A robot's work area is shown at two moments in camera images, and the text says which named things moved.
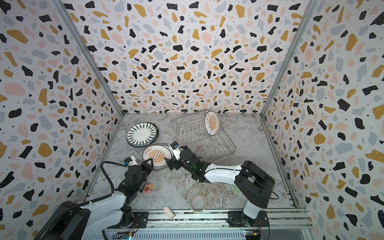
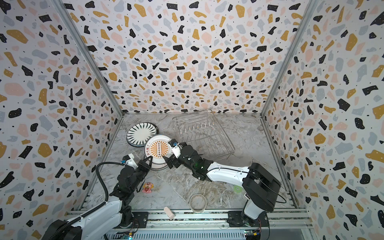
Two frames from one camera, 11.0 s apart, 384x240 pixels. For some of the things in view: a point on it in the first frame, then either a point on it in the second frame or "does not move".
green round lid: (236, 190) does not move
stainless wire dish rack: (190, 130) does not move
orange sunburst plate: (211, 122) -> (157, 146)
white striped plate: (142, 134) does not move
